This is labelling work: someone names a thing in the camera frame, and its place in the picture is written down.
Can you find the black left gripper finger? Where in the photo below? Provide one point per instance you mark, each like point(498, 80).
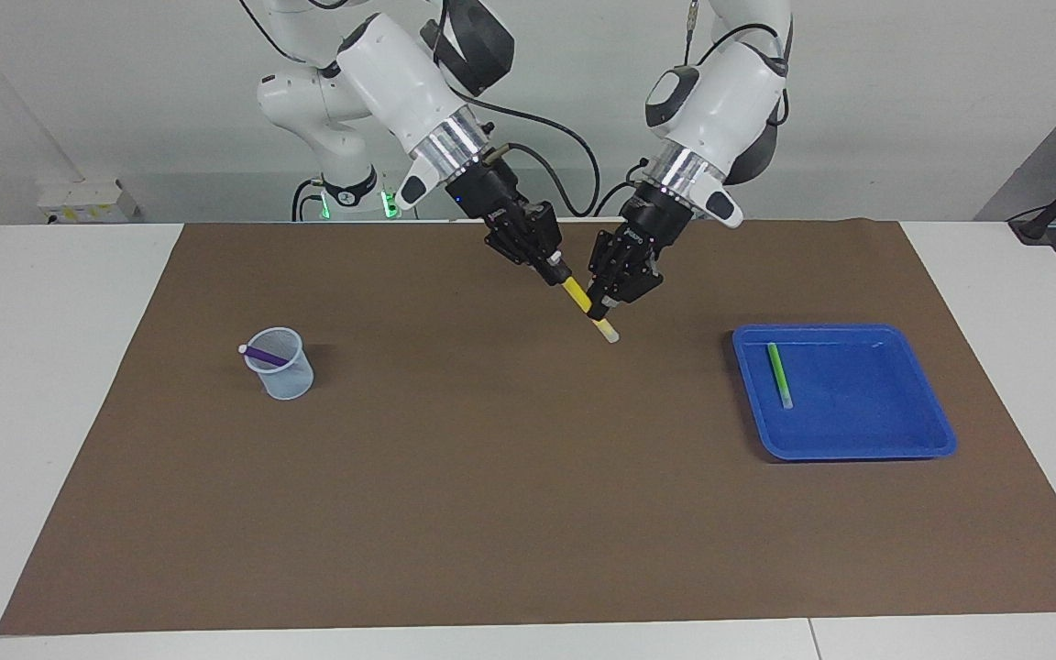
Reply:
point(599, 293)
point(565, 272)
point(620, 298)

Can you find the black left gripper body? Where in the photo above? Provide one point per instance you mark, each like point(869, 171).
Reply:
point(643, 243)

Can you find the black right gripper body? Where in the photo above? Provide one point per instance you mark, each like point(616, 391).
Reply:
point(500, 211)

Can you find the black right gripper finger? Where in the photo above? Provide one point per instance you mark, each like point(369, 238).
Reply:
point(551, 263)

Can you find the yellow pen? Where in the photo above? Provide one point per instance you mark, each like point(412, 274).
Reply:
point(578, 295)

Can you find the green pen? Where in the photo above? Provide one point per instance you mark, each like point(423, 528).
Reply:
point(779, 376)

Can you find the purple pen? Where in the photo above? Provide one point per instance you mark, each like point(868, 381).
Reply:
point(264, 355)

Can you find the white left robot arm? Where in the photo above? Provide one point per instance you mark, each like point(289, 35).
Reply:
point(730, 92)

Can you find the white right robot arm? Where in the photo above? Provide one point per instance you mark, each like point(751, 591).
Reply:
point(390, 73)

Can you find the blue plastic tray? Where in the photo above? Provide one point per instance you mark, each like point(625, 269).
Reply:
point(858, 412)

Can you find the brown table mat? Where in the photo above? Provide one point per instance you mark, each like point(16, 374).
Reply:
point(528, 504)

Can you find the translucent mesh pen cup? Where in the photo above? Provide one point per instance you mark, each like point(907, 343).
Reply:
point(285, 383)

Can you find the white wall socket box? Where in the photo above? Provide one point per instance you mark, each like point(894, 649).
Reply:
point(88, 202)

